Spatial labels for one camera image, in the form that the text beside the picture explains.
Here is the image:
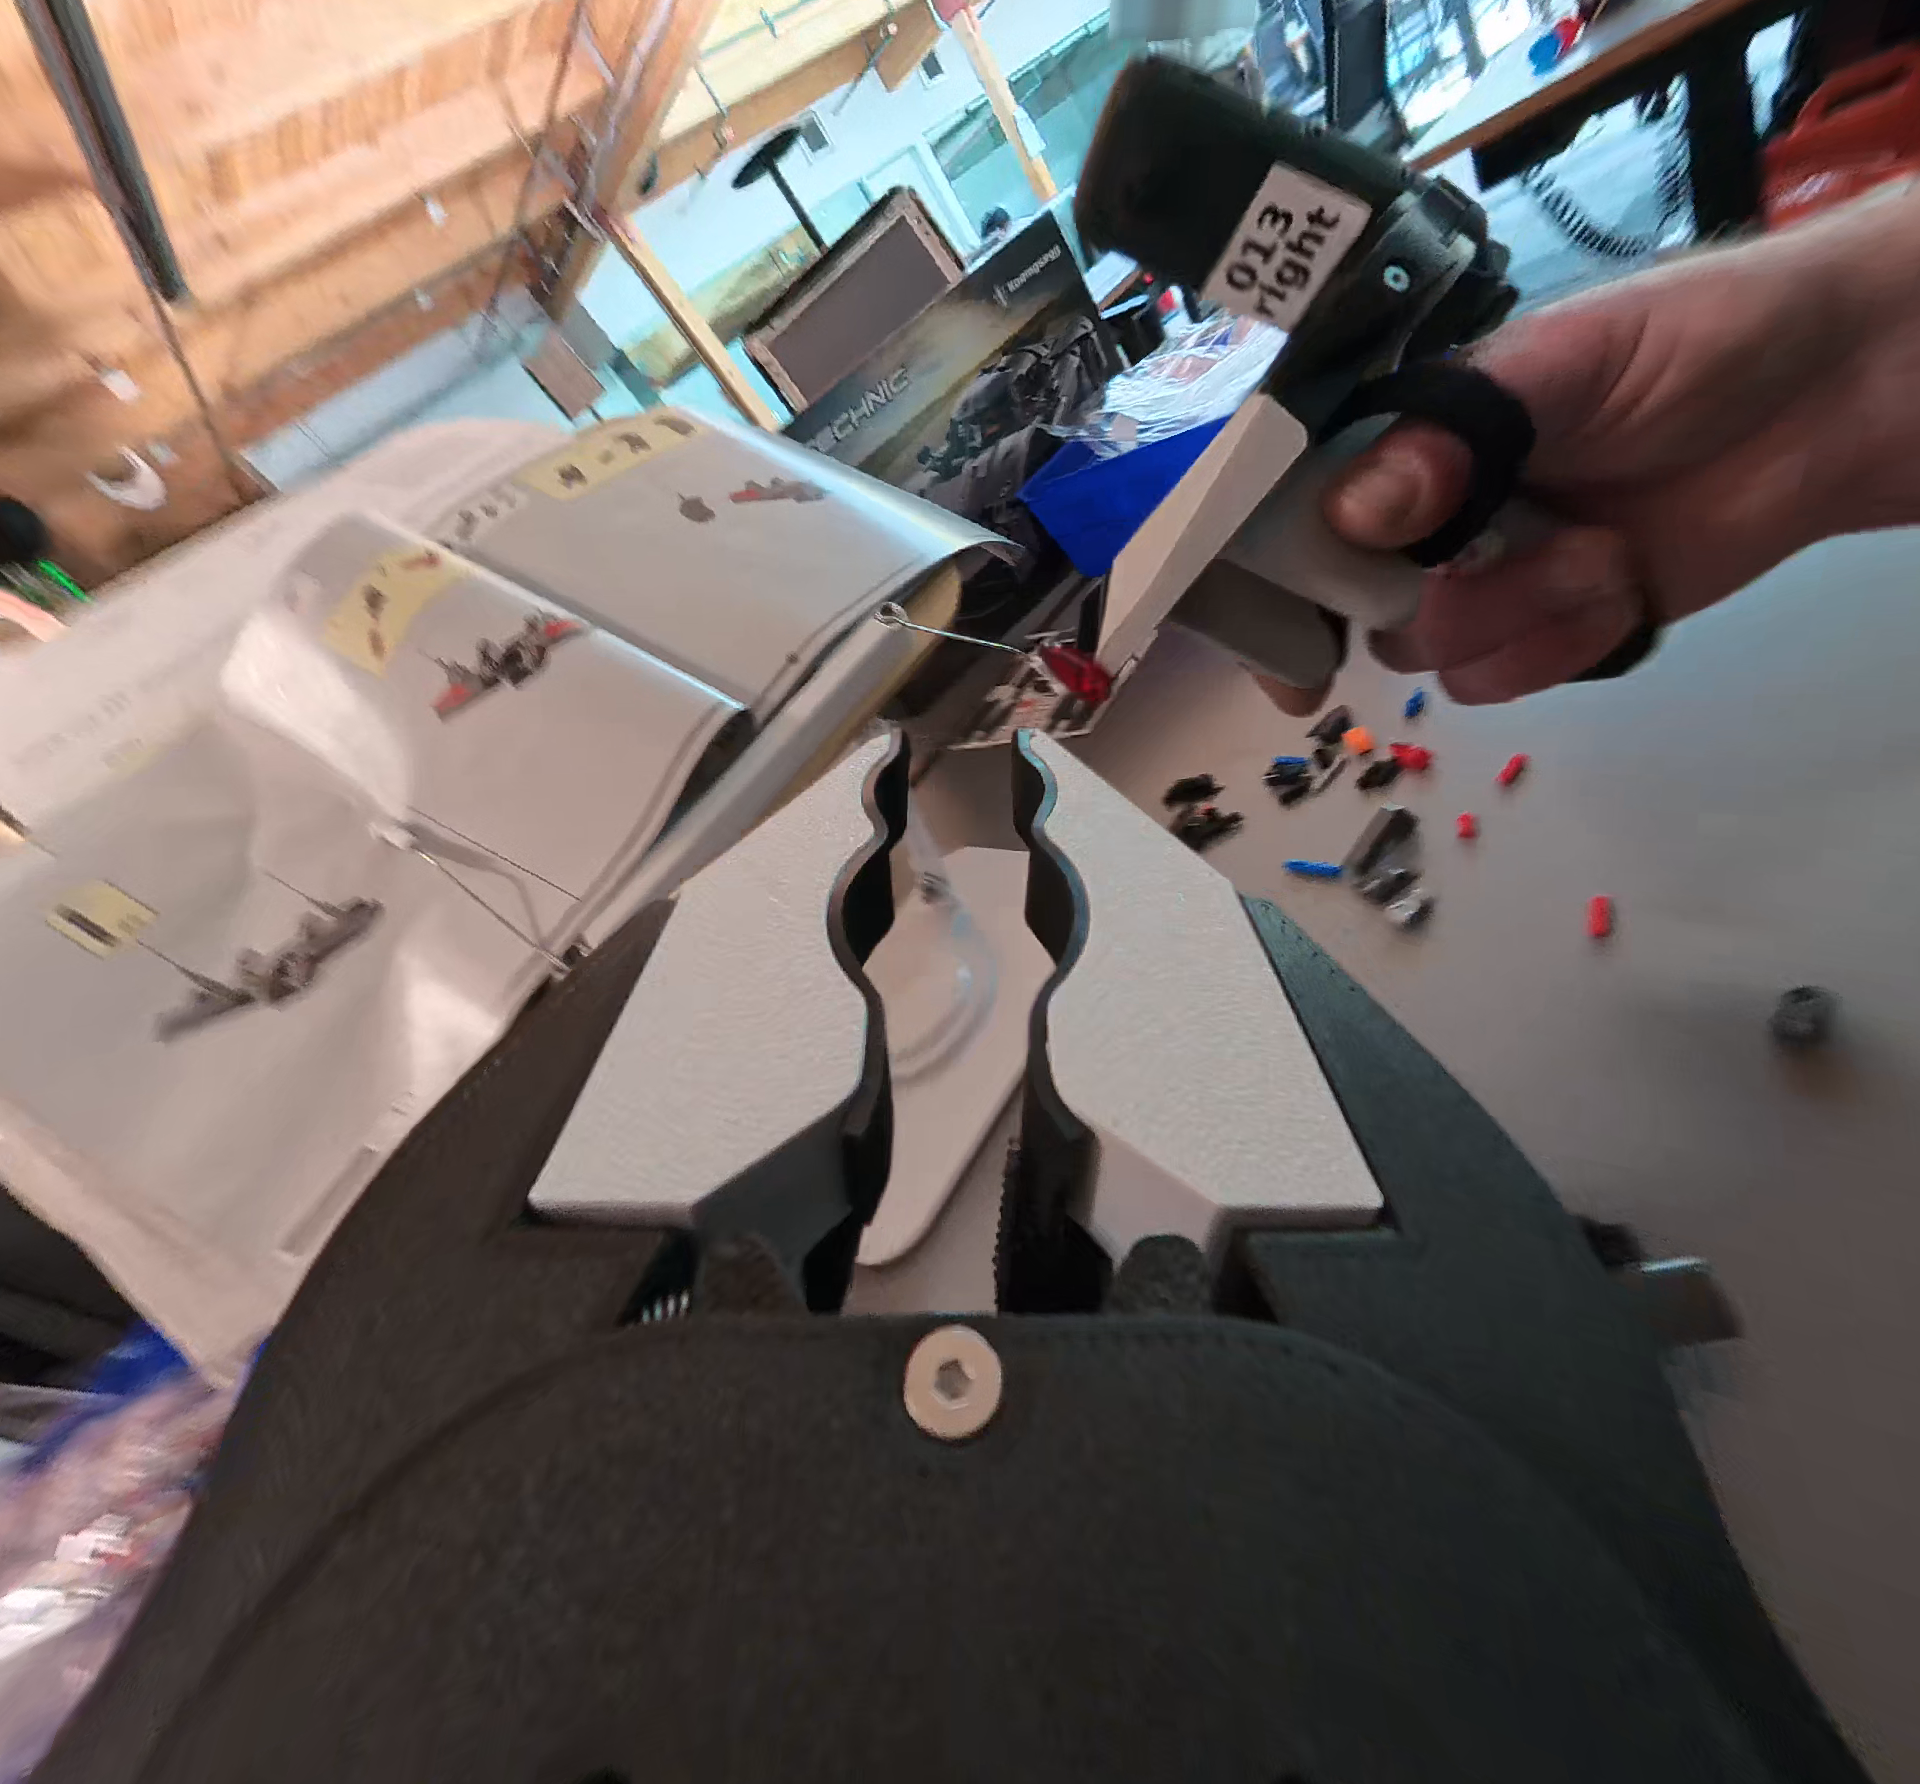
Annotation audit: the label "red container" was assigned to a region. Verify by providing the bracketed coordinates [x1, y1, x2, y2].
[1758, 48, 1920, 231]

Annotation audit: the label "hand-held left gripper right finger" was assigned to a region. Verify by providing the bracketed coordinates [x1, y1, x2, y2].
[1011, 733, 1390, 1234]

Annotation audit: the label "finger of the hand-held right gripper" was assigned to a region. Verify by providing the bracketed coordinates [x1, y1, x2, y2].
[1095, 393, 1313, 688]

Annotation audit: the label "lego instruction booklet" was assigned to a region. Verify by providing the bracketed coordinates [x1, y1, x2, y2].
[0, 412, 1029, 1383]

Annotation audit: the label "pale stand bracket with disc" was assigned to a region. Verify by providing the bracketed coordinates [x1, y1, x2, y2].
[896, 825, 1004, 1083]

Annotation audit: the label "thick black pole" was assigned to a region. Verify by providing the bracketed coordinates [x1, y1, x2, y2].
[0, 0, 194, 304]

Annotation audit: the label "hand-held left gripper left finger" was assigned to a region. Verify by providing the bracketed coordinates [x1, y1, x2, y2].
[529, 726, 914, 1232]

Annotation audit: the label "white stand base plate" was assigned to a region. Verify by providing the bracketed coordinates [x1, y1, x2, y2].
[851, 838, 1055, 1270]

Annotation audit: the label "black pole with round disc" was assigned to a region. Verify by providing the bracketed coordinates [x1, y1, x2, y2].
[730, 124, 836, 259]

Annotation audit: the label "person's right forearm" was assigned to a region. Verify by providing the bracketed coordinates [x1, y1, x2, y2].
[1861, 179, 1920, 558]

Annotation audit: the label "person's right hand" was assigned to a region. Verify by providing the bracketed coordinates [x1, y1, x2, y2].
[1320, 198, 1881, 710]

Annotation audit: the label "clear plastic bags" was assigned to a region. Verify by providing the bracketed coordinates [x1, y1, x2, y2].
[1072, 315, 1296, 458]

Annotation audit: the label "metal page holder wire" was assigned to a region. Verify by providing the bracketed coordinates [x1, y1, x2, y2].
[375, 810, 584, 979]
[877, 603, 1058, 659]

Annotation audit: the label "black lego set box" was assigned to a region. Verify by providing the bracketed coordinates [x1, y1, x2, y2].
[779, 206, 1149, 550]

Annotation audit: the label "grey framed panel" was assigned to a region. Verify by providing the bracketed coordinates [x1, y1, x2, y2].
[742, 184, 969, 413]

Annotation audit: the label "lego pieces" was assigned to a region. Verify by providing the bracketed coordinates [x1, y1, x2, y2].
[1162, 697, 1622, 946]

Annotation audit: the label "background work table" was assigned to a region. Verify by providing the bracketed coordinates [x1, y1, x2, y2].
[1411, 0, 1920, 240]

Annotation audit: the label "lego sticker sheet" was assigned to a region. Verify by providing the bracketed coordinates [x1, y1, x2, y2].
[960, 643, 1118, 755]

